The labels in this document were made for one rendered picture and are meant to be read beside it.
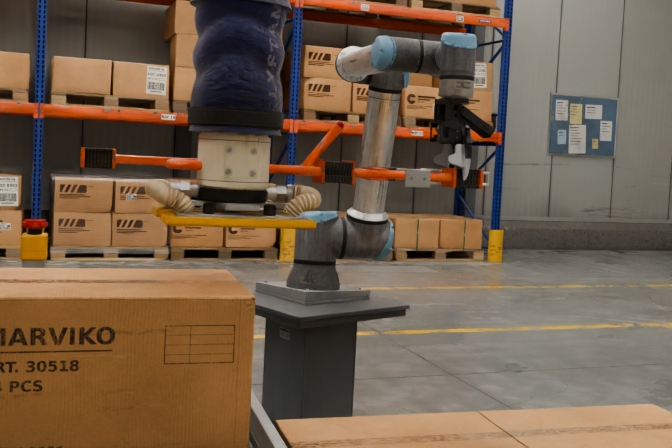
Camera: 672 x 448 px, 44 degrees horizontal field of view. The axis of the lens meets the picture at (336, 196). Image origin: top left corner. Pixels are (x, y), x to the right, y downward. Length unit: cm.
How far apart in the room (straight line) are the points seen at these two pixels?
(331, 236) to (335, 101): 684
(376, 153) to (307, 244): 39
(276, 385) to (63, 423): 127
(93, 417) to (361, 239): 135
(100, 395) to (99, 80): 741
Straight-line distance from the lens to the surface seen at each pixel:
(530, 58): 1241
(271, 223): 187
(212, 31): 192
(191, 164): 194
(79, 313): 180
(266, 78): 192
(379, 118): 282
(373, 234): 291
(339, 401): 299
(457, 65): 215
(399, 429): 230
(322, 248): 288
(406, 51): 223
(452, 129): 214
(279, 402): 299
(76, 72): 910
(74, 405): 185
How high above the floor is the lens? 127
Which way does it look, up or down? 3 degrees down
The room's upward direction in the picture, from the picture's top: 3 degrees clockwise
